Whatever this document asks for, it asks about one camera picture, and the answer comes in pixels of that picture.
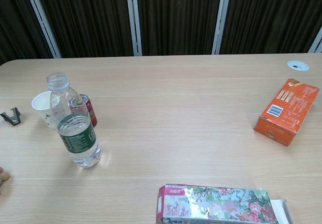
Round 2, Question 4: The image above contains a transparent plastic bottle green label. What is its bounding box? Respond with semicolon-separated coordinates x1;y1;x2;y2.
46;72;102;169

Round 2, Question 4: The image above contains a white paper cup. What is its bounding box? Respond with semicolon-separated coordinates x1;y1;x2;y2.
31;91;61;130

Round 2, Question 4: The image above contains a red soda can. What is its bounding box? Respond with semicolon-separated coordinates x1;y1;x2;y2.
69;94;98;128

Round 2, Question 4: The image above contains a floral print tissue box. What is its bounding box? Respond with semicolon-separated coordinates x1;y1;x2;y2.
156;183;279;224

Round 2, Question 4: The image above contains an orange cardboard box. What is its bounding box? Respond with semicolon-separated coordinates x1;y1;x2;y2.
253;78;320;147

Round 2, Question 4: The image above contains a black staple remover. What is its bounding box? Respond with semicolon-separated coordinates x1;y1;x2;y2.
0;106;22;127

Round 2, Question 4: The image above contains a white paper sheet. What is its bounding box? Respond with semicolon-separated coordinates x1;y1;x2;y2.
270;198;294;224

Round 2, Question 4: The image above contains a brown round object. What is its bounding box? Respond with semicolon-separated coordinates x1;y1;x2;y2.
0;166;11;184

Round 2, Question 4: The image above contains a grey partition frame post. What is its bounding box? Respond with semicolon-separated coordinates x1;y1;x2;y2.
125;0;143;57
308;26;322;53
212;0;232;55
22;0;62;58

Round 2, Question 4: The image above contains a white round cable grommet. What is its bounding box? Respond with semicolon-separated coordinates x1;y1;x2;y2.
286;60;310;71

